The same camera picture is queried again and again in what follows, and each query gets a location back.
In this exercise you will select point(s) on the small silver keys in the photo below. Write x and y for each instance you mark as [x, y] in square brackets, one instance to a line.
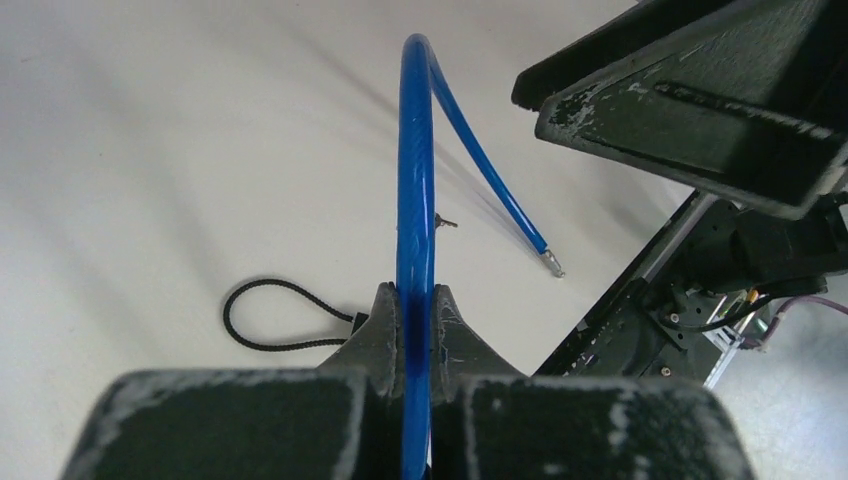
[439, 222]

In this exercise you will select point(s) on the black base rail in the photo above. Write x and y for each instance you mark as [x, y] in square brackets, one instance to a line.
[653, 321]

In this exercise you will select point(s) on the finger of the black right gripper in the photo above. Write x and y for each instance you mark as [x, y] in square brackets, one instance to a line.
[625, 34]
[748, 103]

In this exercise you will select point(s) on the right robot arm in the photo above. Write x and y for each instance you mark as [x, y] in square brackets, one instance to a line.
[785, 249]

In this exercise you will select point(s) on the blue cable lock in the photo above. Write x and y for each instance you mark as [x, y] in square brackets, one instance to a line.
[422, 83]

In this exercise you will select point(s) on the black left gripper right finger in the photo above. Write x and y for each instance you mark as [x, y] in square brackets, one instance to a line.
[489, 421]

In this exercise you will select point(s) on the black cable lock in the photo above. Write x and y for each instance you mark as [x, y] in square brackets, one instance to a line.
[275, 316]

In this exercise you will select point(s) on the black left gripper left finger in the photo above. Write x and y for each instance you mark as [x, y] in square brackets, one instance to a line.
[339, 420]

